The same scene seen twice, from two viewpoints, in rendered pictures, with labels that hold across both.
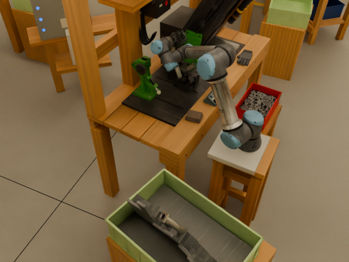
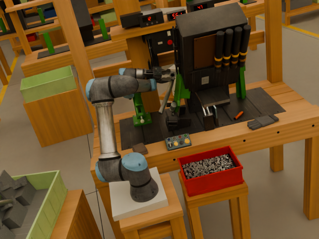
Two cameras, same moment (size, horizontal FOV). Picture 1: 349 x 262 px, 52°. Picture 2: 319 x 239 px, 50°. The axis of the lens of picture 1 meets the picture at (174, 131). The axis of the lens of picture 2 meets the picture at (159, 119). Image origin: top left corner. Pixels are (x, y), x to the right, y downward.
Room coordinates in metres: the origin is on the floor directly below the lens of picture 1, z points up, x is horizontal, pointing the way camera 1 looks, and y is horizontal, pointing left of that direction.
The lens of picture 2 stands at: (0.84, -1.70, 2.07)
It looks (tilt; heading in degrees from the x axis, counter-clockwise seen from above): 29 degrees down; 57
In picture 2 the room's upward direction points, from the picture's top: 12 degrees counter-clockwise
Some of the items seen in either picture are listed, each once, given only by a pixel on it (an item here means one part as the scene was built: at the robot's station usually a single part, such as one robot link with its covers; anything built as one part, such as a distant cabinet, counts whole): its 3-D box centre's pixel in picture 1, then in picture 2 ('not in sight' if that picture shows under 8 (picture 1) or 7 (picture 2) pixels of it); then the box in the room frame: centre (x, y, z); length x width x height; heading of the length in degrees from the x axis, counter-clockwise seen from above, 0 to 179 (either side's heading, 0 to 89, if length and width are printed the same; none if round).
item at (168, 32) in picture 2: (156, 0); (163, 39); (2.18, 0.13, 1.42); 0.17 x 0.12 x 0.15; 149
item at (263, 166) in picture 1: (246, 149); (147, 200); (1.46, -0.44, 0.83); 0.32 x 0.32 x 0.04; 63
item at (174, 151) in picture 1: (223, 91); (208, 145); (2.03, -0.35, 0.82); 1.50 x 0.14 x 0.15; 149
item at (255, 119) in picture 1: (251, 123); (135, 168); (1.45, -0.43, 1.06); 0.13 x 0.12 x 0.14; 132
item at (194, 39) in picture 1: (193, 45); (182, 86); (2.08, -0.12, 1.17); 0.13 x 0.12 x 0.20; 149
